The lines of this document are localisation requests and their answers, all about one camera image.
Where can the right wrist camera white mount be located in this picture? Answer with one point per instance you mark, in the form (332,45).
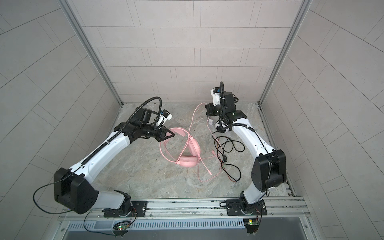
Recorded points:
(217,95)

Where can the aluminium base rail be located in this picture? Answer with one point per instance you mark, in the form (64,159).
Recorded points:
(199,209)

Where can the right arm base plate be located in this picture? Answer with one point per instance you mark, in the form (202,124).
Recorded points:
(240,207)

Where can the left circuit board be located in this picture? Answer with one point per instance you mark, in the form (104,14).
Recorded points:
(122,226)

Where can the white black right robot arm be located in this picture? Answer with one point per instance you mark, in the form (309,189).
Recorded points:
(269,169)

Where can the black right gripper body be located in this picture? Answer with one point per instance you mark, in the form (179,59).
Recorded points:
(217,110)

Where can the pink headphones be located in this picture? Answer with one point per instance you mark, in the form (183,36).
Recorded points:
(190,155)

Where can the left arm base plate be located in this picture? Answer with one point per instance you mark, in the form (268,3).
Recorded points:
(127,210)

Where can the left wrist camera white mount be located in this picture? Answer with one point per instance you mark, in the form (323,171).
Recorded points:
(165,116)

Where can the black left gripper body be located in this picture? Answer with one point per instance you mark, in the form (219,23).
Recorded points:
(150,131)

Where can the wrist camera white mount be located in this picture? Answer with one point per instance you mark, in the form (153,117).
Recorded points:
(165,116)
(217,95)

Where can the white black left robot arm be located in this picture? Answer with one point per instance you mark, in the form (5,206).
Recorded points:
(73,187)

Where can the circuit board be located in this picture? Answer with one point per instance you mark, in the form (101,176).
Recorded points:
(252,225)
(122,226)

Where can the aluminium corner post left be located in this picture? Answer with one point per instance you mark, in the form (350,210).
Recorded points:
(68,12)

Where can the aluminium corner post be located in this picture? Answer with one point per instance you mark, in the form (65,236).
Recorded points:
(304,7)
(68,12)

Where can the right circuit board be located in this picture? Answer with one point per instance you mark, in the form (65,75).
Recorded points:
(252,225)

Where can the aluminium corner post right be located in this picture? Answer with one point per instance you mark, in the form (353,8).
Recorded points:
(304,7)

